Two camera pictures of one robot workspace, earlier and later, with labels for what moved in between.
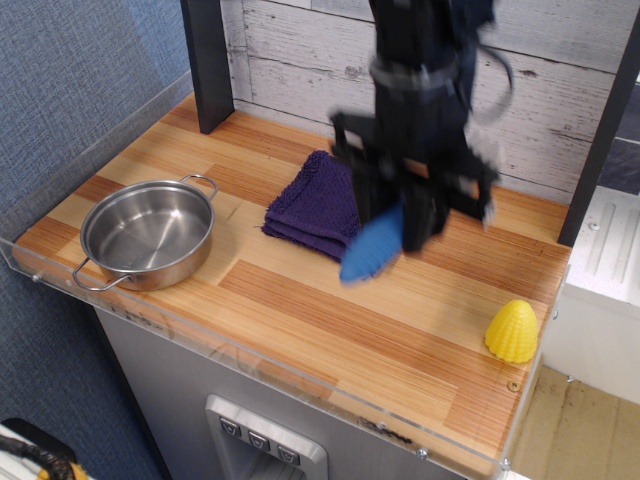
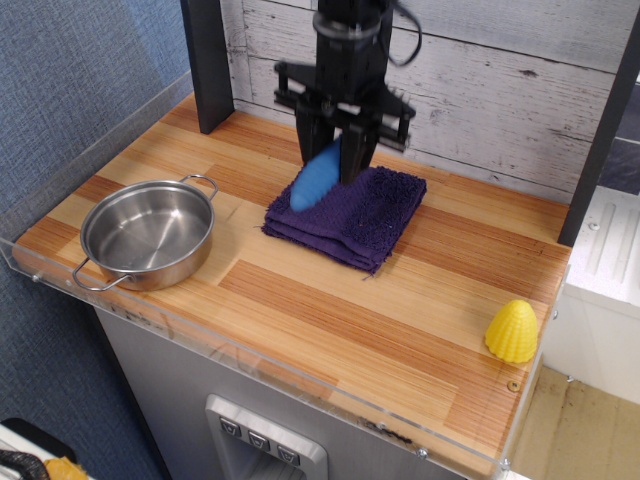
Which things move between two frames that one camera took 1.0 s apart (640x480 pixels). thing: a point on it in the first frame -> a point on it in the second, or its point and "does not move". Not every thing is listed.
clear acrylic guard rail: [43, 269] does not move
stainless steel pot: [148, 235] does not move
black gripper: [419, 135] -> [347, 85]
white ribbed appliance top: [605, 255] does not move
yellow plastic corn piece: [512, 332] does not move
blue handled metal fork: [376, 247] -> [318, 177]
